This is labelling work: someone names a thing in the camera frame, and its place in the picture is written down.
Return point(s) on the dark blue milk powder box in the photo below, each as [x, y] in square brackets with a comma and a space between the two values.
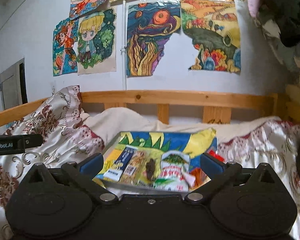
[119, 165]

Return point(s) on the nut mix bar packet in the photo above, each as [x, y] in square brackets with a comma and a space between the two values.
[134, 168]

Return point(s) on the orange hair girl drawing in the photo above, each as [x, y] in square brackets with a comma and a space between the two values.
[64, 57]

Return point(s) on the grey tray with painted lining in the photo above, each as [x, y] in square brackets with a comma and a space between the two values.
[158, 143]

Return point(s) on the white green pickle packet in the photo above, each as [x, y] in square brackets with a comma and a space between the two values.
[172, 166]

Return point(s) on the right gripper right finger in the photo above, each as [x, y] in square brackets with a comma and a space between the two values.
[221, 175]

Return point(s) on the yellow snack bar packet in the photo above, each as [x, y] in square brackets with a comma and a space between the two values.
[108, 162]

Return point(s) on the floral satin bed cover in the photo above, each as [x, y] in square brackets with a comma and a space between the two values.
[58, 120]

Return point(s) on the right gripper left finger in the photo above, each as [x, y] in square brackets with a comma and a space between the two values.
[82, 174]

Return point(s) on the landscape hill drawing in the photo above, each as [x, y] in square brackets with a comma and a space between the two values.
[213, 27]

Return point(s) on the hanging clothes pile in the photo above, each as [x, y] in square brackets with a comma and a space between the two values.
[280, 23]

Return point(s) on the blond boy drawing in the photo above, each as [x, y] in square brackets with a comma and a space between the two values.
[96, 50]

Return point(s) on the cream blanket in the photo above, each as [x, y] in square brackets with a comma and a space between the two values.
[114, 120]

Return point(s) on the swirly night sky drawing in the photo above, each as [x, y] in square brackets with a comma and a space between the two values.
[149, 27]

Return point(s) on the white wall pipe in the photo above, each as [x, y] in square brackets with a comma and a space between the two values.
[123, 48]

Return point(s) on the white wall box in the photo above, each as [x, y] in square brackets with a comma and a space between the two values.
[13, 85]

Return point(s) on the pink white candy packet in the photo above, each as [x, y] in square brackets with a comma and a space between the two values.
[190, 179]

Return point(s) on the orange red sauce packet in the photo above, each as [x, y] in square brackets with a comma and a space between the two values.
[202, 172]

